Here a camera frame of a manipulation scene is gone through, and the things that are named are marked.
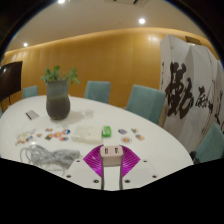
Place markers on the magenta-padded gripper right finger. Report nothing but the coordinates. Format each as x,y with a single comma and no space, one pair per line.
130,162

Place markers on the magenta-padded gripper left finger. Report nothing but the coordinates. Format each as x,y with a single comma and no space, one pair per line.
93,162

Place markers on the small white charger block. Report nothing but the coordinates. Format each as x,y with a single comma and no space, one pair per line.
111,155

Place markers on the small green item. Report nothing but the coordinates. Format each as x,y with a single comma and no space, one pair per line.
106,131

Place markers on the black bag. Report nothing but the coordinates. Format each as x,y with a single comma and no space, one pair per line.
194,157

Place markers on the grey ribbed pot with plant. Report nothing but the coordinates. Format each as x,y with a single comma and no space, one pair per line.
57,103

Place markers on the group of teal chairs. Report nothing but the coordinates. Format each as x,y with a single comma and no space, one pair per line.
97,90

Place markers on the colourful sticker sheet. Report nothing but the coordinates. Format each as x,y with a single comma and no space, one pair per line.
25,137

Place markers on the small grey card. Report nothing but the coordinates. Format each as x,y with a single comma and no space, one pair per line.
32,115

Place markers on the white calligraphy folding screen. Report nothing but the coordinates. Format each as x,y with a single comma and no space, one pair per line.
186,93

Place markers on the recessed ceiling lights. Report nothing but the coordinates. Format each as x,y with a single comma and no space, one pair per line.
141,20

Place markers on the dark wall screen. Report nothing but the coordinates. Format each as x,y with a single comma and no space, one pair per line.
10,80

